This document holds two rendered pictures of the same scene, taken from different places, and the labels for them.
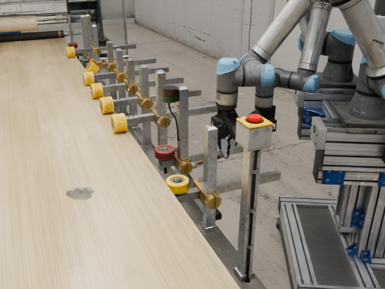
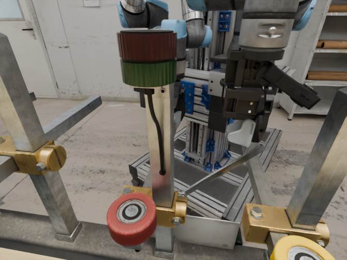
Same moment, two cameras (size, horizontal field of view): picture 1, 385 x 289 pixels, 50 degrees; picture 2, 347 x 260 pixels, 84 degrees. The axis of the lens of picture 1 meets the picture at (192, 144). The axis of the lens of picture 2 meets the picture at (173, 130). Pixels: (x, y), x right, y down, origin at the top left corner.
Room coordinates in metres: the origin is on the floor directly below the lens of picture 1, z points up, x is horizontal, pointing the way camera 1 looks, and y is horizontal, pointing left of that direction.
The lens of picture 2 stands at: (1.30, 0.25, 1.18)
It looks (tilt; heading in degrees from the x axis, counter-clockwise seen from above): 29 degrees down; 302
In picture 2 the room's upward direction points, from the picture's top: straight up
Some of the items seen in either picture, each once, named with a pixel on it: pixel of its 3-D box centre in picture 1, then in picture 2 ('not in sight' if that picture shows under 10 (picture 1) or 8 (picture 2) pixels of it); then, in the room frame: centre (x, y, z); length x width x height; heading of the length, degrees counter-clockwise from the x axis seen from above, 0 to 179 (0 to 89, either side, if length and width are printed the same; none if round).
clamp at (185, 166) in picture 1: (180, 161); (153, 207); (1.47, 0.05, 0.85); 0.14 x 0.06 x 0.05; 23
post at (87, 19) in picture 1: (90, 46); not in sight; (3.30, 0.81, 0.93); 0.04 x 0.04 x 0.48; 23
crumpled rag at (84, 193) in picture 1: (80, 190); not in sight; (1.14, 0.36, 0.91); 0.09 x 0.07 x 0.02; 80
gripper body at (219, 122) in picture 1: (224, 118); (249, 84); (1.37, -0.12, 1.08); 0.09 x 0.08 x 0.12; 23
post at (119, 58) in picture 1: (121, 88); not in sight; (2.38, 0.43, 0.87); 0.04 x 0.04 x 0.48; 23
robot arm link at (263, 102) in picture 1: (263, 100); (173, 66); (1.64, -0.30, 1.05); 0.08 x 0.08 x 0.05
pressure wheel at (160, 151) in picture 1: (165, 160); (135, 230); (1.47, 0.11, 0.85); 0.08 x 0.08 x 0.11
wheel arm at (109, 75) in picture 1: (129, 73); not in sight; (2.44, 0.38, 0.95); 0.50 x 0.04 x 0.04; 113
